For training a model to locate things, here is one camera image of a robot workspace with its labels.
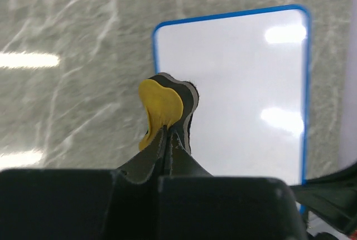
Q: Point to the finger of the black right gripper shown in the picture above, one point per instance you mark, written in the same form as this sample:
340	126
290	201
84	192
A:
332	198

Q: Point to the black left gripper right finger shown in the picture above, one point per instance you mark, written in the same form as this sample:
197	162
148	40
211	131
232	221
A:
192	205

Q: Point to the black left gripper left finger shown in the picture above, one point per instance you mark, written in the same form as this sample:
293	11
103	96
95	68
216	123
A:
84	203

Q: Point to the yellow bone-shaped whiteboard eraser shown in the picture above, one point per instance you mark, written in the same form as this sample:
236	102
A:
168	102

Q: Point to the blue-framed small whiteboard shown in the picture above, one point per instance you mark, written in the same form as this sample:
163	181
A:
251	69

